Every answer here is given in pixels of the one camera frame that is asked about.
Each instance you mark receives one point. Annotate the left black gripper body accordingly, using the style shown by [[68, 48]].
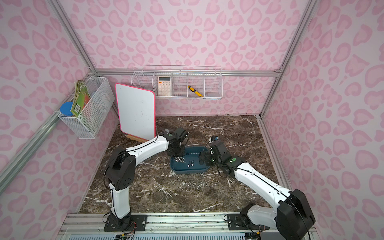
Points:
[[175, 150]]

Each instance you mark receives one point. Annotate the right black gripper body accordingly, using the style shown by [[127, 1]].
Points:
[[205, 157]]

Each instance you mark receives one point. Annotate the teal plastic storage box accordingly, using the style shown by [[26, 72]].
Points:
[[197, 168]]

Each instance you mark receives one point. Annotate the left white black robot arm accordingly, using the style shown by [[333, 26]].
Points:
[[121, 167]]

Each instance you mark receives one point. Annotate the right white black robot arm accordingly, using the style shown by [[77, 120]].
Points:
[[293, 216]]

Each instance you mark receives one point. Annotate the pile of silver wing nuts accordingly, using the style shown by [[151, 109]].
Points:
[[184, 162]]

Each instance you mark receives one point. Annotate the row of table wing nuts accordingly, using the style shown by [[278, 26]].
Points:
[[199, 184]]

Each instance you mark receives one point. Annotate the pink framed whiteboard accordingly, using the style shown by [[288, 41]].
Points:
[[136, 109]]

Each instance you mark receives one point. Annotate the white pink calculator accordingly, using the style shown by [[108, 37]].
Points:
[[164, 86]]

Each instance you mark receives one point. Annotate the green paper cards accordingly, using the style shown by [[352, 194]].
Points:
[[81, 98]]

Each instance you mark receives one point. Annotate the blue round lid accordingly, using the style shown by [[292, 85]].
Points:
[[66, 109]]

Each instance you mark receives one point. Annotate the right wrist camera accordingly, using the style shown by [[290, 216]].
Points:
[[213, 138]]

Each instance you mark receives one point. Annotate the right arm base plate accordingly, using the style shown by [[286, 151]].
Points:
[[238, 222]]

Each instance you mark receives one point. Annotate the white wire wall shelf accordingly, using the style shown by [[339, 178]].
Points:
[[207, 82]]

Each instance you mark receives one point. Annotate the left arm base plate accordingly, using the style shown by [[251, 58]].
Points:
[[127, 224]]

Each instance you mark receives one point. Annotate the white mesh wall basket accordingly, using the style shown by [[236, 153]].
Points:
[[90, 120]]

